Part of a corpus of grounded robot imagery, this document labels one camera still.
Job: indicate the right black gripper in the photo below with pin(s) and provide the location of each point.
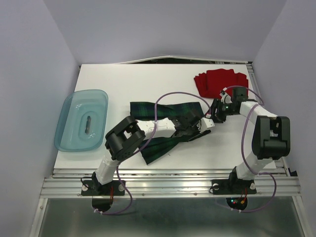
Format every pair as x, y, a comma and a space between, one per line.
216, 116

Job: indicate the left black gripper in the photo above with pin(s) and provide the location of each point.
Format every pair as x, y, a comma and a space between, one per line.
196, 128

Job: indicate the green plaid skirt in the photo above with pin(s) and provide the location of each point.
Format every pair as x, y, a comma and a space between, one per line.
161, 146

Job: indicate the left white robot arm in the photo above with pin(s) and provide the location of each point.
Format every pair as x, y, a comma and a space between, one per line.
129, 134

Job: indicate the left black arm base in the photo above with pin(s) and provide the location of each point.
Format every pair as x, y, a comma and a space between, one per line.
103, 197

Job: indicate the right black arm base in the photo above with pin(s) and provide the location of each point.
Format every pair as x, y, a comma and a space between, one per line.
237, 190

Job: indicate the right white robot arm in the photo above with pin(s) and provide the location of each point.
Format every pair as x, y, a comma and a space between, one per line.
270, 140

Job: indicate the folded red skirt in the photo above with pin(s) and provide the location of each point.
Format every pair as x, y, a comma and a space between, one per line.
211, 83

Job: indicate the small dark object in bin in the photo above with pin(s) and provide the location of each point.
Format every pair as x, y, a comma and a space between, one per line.
87, 126

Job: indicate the blue transparent plastic bin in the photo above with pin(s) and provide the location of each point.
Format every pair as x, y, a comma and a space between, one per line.
70, 135

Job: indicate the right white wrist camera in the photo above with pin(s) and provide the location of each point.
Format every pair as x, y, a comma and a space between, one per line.
225, 97

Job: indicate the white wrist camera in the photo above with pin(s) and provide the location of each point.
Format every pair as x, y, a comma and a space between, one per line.
225, 97
206, 124

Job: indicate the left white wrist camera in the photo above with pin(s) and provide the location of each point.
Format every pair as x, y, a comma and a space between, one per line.
206, 124

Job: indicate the aluminium mounting rail frame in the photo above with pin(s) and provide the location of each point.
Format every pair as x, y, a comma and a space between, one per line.
171, 196

